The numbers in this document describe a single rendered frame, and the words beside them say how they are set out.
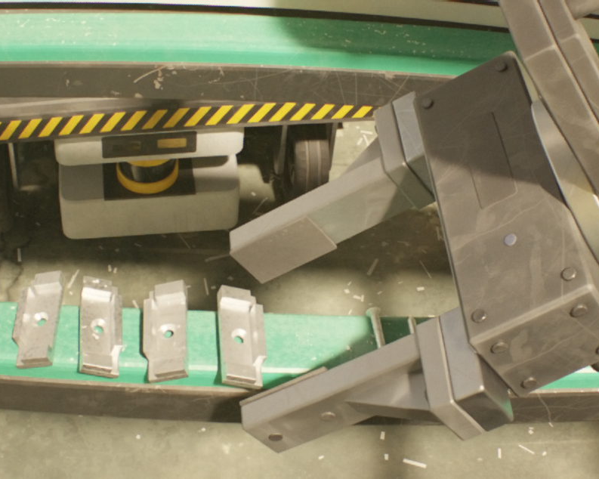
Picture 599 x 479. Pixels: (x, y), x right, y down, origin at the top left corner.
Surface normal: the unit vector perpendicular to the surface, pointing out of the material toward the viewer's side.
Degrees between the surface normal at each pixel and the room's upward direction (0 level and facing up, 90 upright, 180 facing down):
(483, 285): 37
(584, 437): 0
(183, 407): 90
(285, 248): 90
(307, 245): 90
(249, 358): 18
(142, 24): 0
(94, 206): 90
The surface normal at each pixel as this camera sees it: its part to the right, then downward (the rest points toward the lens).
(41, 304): -0.23, -0.66
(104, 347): 0.38, -0.65
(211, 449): 0.08, -0.67
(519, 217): -0.54, -0.53
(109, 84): 0.03, 0.74
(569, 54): -0.13, 0.48
